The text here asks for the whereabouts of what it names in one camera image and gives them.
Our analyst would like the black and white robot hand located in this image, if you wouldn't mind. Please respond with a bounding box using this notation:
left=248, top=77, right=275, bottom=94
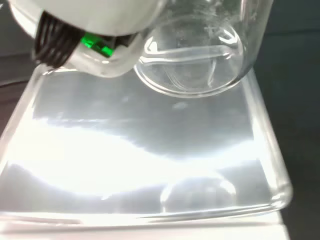
left=6, top=0, right=168, bottom=78

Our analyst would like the electronic balance with steel pan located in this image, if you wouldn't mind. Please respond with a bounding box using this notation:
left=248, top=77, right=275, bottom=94
left=0, top=63, right=294, bottom=240

